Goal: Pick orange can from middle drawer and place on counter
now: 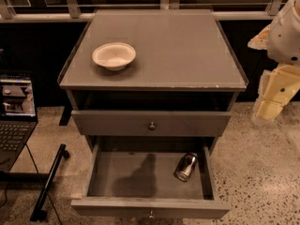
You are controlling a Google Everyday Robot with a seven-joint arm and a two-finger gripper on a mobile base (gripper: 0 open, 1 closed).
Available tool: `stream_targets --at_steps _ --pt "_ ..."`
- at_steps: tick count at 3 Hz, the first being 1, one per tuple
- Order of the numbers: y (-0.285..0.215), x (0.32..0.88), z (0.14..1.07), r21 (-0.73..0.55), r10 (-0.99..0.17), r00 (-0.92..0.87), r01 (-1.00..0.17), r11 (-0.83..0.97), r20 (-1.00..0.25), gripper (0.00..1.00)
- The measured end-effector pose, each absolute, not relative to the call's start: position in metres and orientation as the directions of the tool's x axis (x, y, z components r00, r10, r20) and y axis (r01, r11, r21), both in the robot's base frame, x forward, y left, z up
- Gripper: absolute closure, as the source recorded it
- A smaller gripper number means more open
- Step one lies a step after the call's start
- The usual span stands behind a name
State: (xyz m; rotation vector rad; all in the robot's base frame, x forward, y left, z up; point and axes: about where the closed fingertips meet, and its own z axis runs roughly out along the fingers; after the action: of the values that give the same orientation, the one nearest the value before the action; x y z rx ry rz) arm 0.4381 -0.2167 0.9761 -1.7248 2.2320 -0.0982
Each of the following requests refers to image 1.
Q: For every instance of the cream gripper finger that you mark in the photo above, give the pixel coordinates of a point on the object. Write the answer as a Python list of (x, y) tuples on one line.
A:
[(266, 110)]

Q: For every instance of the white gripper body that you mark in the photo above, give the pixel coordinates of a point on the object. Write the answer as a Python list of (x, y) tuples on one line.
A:
[(285, 37)]

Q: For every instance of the shiny orange soda can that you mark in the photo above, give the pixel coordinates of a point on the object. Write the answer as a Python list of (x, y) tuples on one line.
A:
[(186, 166)]

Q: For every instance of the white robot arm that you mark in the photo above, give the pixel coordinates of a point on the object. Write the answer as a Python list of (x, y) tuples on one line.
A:
[(281, 40)]

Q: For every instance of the grey drawer cabinet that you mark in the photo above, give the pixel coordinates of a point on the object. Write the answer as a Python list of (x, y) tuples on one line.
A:
[(183, 63)]

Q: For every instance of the top drawer knob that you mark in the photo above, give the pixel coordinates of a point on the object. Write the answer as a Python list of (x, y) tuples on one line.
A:
[(152, 126)]

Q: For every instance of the open grey middle drawer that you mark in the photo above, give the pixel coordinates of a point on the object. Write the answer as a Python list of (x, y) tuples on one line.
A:
[(131, 176)]

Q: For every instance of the closed grey top drawer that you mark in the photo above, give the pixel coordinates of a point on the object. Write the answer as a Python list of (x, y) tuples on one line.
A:
[(135, 123)]

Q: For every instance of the white paper bowl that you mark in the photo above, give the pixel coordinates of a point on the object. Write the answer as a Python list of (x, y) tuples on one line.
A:
[(114, 56)]

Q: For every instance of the metal window railing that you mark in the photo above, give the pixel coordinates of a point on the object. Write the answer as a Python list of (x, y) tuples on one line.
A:
[(75, 7)]

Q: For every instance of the black laptop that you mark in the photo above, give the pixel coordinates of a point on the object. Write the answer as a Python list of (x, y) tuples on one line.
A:
[(18, 115)]

